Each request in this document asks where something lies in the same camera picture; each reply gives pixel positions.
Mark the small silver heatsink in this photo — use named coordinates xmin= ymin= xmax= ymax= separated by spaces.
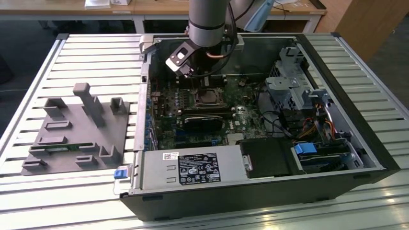
xmin=225 ymin=133 xmax=247 ymax=146

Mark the wooden desk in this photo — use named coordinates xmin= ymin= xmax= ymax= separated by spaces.
xmin=0 ymin=0 xmax=329 ymax=34

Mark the CPU socket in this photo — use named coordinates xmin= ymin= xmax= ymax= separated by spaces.
xmin=191 ymin=87 xmax=228 ymax=108

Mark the black rear port block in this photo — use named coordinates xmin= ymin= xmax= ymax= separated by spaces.
xmin=177 ymin=74 xmax=225 ymax=88

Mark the blue disk carrier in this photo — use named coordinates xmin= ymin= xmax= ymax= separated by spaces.
xmin=295 ymin=142 xmax=351 ymax=173

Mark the grey parts rack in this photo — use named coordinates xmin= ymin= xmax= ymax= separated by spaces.
xmin=19 ymin=82 xmax=132 ymax=177

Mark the black camera cable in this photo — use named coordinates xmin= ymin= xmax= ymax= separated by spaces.
xmin=191 ymin=0 xmax=256 ymax=78

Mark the black plastic shroud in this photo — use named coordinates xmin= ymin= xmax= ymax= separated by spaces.
xmin=237 ymin=138 xmax=305 ymax=180

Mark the green RAM stick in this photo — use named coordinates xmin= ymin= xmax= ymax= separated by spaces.
xmin=44 ymin=143 xmax=96 ymax=152

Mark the metal socket cover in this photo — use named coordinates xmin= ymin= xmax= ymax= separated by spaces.
xmin=195 ymin=88 xmax=224 ymax=106

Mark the black graphics card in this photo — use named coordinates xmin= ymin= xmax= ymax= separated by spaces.
xmin=183 ymin=115 xmax=224 ymax=133

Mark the green motherboard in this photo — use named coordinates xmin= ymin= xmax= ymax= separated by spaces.
xmin=149 ymin=71 xmax=281 ymax=150

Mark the coloured wire bundle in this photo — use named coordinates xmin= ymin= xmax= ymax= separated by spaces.
xmin=296 ymin=103 xmax=341 ymax=146

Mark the silver drive cage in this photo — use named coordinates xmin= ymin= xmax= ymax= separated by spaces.
xmin=264 ymin=46 xmax=332 ymax=111

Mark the blue case latch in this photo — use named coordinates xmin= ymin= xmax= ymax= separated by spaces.
xmin=113 ymin=167 xmax=131 ymax=180

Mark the black RAM stick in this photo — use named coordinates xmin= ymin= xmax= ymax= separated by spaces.
xmin=181 ymin=110 xmax=235 ymax=117
xmin=180 ymin=107 xmax=232 ymax=113

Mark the silver power supply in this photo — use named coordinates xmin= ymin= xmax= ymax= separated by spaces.
xmin=136 ymin=145 xmax=249 ymax=191

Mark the wooden cabinet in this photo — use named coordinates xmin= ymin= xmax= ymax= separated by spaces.
xmin=315 ymin=0 xmax=409 ymax=62

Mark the silver CPU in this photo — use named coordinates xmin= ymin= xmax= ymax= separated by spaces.
xmin=201 ymin=91 xmax=220 ymax=103

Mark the black PC case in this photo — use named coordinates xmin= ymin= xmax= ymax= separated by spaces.
xmin=119 ymin=33 xmax=403 ymax=215

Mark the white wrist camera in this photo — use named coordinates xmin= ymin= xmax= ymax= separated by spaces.
xmin=165 ymin=40 xmax=197 ymax=79

